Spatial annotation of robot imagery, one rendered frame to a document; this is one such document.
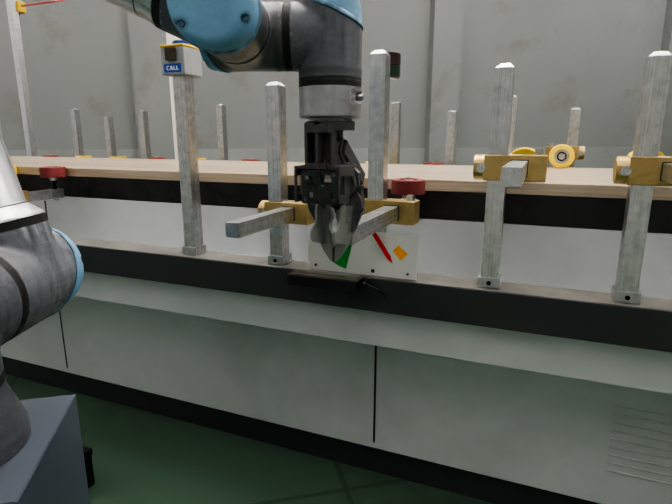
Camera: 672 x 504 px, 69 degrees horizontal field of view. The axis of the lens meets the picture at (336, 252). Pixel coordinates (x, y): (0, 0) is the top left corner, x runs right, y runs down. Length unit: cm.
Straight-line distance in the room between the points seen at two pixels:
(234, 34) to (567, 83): 566
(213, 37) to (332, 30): 19
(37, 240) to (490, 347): 88
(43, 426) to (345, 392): 90
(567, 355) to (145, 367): 140
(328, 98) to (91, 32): 439
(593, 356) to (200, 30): 92
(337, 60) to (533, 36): 526
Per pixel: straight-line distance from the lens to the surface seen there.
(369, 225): 88
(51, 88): 504
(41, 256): 87
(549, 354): 113
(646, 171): 103
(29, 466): 78
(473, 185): 125
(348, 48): 71
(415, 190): 116
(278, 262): 121
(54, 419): 87
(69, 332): 217
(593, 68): 633
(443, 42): 529
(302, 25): 71
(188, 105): 132
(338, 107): 70
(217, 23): 58
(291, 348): 154
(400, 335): 116
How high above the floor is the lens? 100
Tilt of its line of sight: 13 degrees down
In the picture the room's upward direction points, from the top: straight up
